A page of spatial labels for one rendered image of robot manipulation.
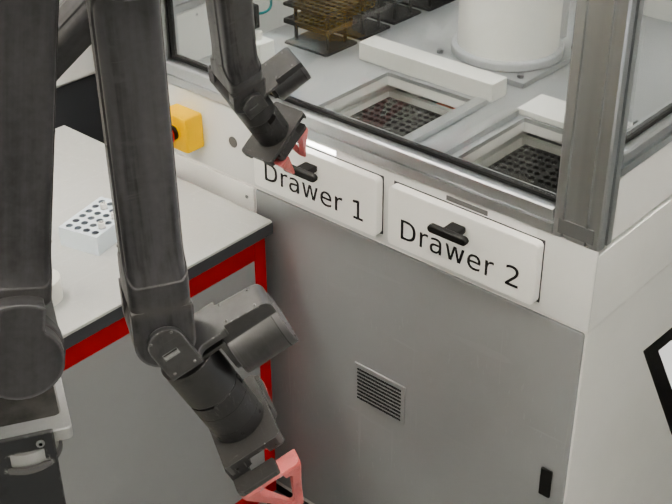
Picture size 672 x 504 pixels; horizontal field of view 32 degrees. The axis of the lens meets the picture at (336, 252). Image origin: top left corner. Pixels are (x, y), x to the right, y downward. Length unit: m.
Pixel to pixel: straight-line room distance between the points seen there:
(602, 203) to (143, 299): 0.84
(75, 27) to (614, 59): 0.70
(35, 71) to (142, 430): 1.29
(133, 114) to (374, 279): 1.14
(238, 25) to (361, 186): 0.48
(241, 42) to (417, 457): 0.94
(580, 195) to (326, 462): 0.95
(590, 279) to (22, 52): 1.06
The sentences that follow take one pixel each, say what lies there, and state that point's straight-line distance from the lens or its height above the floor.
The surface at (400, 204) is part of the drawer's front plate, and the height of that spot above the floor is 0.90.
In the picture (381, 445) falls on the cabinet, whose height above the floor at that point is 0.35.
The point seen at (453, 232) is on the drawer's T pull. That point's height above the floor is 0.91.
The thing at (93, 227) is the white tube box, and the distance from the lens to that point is 2.11.
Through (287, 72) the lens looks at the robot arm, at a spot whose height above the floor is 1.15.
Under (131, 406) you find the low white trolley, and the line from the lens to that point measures 2.11.
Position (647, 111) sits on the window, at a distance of 1.78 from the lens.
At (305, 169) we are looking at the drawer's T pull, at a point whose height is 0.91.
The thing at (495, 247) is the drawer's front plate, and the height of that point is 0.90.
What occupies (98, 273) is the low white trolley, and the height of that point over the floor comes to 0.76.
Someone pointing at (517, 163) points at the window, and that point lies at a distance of 1.79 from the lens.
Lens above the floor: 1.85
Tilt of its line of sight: 32 degrees down
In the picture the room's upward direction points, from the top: straight up
